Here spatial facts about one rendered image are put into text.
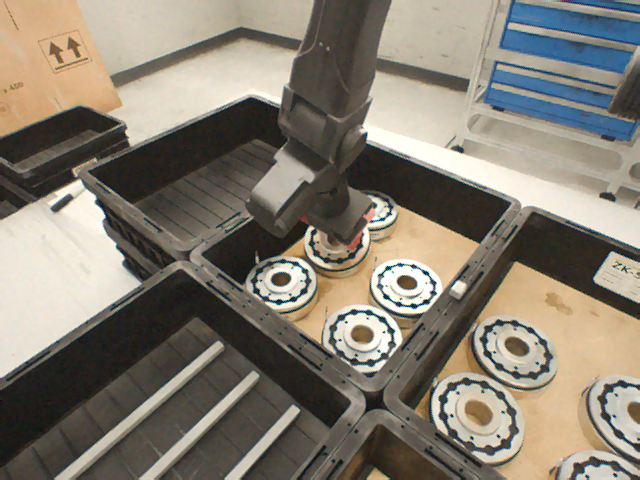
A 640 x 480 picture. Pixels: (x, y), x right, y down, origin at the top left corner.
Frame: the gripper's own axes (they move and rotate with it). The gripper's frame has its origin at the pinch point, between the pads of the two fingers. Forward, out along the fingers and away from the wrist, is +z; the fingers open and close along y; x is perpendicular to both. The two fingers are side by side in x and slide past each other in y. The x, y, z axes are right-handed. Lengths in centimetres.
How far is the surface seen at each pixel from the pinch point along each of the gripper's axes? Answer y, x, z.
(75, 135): -140, -1, 51
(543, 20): -21, 171, 73
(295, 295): 1.8, -11.7, -1.7
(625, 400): 40.9, 0.2, -0.8
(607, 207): 34, 56, 37
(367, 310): 11.0, -7.6, -0.7
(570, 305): 32.8, 12.1, 7.8
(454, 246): 14.0, 12.4, 9.2
